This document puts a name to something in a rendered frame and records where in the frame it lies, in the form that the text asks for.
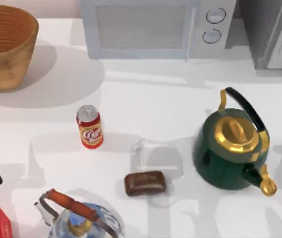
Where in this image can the microwave knob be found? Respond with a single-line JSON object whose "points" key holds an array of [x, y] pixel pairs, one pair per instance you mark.
{"points": [[211, 36], [215, 15]]}

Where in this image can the green and gold kettle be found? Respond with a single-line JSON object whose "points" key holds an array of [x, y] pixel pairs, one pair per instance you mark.
{"points": [[226, 153]]}

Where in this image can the brown bread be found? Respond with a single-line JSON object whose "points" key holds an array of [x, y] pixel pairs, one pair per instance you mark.
{"points": [[145, 182]]}

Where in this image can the red and white can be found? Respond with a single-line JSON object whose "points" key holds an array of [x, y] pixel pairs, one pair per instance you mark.
{"points": [[90, 131]]}

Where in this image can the woven brown basket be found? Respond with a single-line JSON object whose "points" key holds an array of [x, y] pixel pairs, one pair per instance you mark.
{"points": [[5, 52]]}

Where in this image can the pale microwave oven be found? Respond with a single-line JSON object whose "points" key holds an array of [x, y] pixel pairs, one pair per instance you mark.
{"points": [[140, 27]]}

